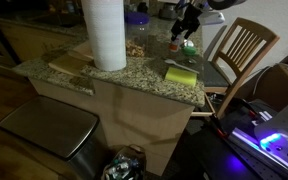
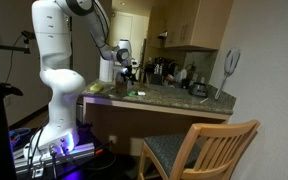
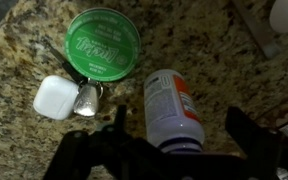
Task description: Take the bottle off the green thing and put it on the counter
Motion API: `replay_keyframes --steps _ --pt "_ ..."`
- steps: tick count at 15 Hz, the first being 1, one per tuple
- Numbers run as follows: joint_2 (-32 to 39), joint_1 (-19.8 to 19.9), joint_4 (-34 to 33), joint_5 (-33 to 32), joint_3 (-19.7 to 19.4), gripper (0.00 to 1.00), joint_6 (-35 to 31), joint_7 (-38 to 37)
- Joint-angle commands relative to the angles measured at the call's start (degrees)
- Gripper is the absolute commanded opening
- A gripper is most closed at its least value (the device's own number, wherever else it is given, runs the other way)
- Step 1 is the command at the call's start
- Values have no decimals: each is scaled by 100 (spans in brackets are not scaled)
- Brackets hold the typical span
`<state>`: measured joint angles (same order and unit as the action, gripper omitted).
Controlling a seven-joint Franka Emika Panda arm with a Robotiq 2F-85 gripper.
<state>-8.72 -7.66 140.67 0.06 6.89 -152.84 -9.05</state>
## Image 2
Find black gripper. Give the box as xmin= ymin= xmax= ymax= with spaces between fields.
xmin=116 ymin=64 xmax=137 ymax=85

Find granite kitchen counter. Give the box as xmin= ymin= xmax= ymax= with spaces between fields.
xmin=80 ymin=79 xmax=237 ymax=158

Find white plastic spoon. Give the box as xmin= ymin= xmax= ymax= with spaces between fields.
xmin=101 ymin=86 xmax=116 ymax=95

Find white paper towel roll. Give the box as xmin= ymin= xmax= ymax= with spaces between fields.
xmin=98 ymin=56 xmax=115 ymax=83

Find yellow sponge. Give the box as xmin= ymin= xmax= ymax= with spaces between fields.
xmin=89 ymin=83 xmax=105 ymax=94

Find cream interior door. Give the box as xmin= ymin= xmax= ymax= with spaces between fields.
xmin=109 ymin=10 xmax=149 ymax=65

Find small metal pot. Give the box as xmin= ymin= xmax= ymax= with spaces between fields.
xmin=188 ymin=82 xmax=209 ymax=99

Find beige upper kitchen cabinets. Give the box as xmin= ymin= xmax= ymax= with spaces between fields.
xmin=147 ymin=0 xmax=235 ymax=52

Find metal robot mounting plate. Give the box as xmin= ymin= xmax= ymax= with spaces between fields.
xmin=13 ymin=142 xmax=97 ymax=176

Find wooden chair dark seat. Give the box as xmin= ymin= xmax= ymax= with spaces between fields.
xmin=137 ymin=119 xmax=262 ymax=180

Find white wall outlet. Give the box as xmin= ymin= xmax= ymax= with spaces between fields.
xmin=108 ymin=134 xmax=118 ymax=145

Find black camera on mount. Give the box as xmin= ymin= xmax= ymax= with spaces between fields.
xmin=19 ymin=29 xmax=37 ymax=43

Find black cable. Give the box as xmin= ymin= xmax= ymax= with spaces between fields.
xmin=26 ymin=125 xmax=59 ymax=179

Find blue cable bundle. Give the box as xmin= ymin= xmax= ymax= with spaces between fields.
xmin=8 ymin=127 xmax=32 ymax=148

